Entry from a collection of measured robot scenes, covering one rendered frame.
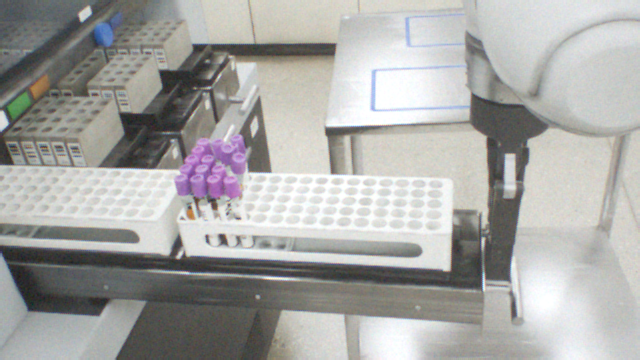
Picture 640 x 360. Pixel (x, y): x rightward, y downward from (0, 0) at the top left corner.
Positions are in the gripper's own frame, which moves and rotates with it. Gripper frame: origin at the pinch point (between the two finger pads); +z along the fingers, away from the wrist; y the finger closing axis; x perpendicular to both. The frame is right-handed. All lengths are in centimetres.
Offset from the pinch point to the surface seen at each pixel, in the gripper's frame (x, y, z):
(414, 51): -12, -50, -2
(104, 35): -51, -19, -18
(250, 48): -104, -234, 76
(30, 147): -61, -10, -6
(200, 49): -52, -51, -2
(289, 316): -47, -63, 80
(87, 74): -62, -30, -7
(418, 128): -10.1, -25.4, -0.9
